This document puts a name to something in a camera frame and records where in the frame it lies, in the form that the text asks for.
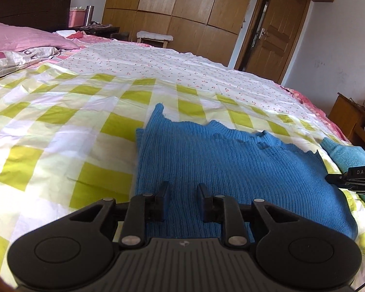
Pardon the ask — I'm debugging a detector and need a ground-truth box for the yellow-green checkered bedsheet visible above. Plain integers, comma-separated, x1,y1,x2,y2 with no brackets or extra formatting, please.
0,64,365,282

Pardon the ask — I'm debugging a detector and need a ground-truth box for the dark nightstand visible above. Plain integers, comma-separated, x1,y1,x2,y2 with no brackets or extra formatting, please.
53,23,130,42

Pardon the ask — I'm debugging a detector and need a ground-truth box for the metal door handle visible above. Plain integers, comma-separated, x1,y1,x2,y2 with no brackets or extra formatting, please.
252,27,267,48

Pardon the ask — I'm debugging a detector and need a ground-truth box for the pink patterned bedsheet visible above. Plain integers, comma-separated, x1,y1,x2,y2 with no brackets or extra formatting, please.
279,85,352,142

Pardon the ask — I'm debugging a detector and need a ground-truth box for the white heart-print pillow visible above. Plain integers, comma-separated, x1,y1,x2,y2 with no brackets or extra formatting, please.
0,46,62,82

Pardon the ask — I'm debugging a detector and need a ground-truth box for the blue striped knit sweater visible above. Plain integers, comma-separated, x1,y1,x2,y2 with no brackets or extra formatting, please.
135,103,359,239

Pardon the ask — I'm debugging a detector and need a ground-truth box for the pink pillow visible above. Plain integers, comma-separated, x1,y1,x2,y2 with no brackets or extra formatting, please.
0,20,81,52

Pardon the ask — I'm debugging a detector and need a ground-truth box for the wooden side desk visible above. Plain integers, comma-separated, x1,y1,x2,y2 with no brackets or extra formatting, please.
328,92,365,156

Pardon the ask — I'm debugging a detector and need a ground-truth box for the teal fleece cloth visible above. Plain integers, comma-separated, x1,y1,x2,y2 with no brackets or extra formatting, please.
320,137,365,208

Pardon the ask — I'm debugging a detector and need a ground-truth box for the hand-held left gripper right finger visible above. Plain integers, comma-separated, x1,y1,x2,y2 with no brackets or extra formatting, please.
197,183,296,247

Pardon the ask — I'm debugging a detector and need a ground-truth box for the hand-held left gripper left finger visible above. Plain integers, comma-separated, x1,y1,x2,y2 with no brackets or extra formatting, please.
69,182,170,247

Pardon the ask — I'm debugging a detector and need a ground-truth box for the cushioned wooden stool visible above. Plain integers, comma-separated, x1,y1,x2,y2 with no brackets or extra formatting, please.
136,30,174,49

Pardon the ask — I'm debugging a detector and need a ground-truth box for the wooden wardrobe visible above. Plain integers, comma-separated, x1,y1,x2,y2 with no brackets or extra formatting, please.
102,0,260,66

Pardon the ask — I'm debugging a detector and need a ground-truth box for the wooden door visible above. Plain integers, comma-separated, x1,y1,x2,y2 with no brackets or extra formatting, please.
235,0,311,85

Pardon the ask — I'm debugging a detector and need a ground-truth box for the steel thermos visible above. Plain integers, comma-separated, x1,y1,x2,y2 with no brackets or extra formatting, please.
85,5,95,27

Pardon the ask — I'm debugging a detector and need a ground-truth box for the pink basket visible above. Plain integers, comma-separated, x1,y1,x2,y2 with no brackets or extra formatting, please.
68,9,87,28

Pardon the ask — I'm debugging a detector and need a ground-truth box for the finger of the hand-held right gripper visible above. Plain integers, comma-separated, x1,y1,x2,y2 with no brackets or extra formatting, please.
326,173,351,188

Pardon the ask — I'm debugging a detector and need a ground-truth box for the white floral bedsheet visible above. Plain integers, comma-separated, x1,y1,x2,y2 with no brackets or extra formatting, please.
56,41,329,123

